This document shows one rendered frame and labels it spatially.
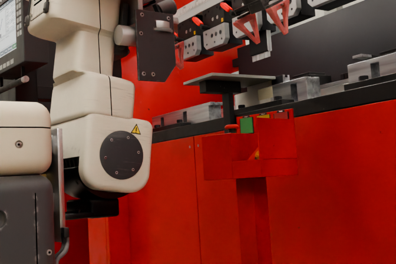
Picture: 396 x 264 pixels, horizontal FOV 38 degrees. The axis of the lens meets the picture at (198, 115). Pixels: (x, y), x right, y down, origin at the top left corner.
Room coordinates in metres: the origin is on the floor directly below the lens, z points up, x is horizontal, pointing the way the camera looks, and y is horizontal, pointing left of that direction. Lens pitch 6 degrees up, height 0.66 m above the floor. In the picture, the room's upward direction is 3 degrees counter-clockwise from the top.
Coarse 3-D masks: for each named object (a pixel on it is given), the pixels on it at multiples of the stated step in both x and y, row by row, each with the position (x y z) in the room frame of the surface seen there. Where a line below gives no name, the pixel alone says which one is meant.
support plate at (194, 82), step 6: (198, 78) 1.87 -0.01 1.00; (204, 78) 1.85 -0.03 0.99; (210, 78) 1.85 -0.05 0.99; (216, 78) 1.86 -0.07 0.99; (222, 78) 1.87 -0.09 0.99; (228, 78) 1.88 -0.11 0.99; (234, 78) 1.88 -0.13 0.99; (240, 78) 1.89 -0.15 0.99; (246, 78) 1.90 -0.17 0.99; (252, 78) 1.90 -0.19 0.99; (258, 78) 1.91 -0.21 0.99; (264, 78) 1.92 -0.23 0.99; (270, 78) 1.93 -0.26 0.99; (186, 84) 1.94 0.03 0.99; (192, 84) 1.95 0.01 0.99; (198, 84) 1.96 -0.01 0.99; (240, 84) 2.01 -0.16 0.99; (246, 84) 2.02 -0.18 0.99; (252, 84) 2.03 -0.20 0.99
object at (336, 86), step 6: (324, 84) 2.08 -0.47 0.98; (330, 84) 2.06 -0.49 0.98; (336, 84) 2.03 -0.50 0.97; (342, 84) 2.00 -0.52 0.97; (324, 90) 2.08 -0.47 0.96; (330, 90) 2.06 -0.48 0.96; (336, 90) 2.03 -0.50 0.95; (342, 90) 2.01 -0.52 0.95; (222, 108) 2.64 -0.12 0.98; (234, 108) 2.56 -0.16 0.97; (222, 114) 2.63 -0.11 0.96
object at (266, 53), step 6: (264, 36) 1.99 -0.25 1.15; (270, 36) 1.99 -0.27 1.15; (252, 42) 2.05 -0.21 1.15; (264, 42) 1.99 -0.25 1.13; (270, 42) 1.99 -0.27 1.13; (252, 48) 2.05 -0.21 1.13; (258, 48) 2.02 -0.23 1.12; (264, 48) 1.99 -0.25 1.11; (270, 48) 1.99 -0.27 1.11; (252, 54) 2.05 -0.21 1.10; (258, 54) 2.04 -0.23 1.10; (264, 54) 2.01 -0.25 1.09; (252, 60) 2.07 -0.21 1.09
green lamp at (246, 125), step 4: (240, 120) 1.67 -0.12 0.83; (244, 120) 1.66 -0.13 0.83; (248, 120) 1.65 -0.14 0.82; (240, 124) 1.67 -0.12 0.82; (244, 124) 1.66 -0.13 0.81; (248, 124) 1.65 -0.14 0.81; (252, 124) 1.64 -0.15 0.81; (240, 128) 1.67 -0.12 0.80; (244, 128) 1.66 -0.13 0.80; (248, 128) 1.65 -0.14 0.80; (252, 128) 1.64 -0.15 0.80; (244, 132) 1.66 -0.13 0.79; (248, 132) 1.65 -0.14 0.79; (252, 132) 1.64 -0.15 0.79
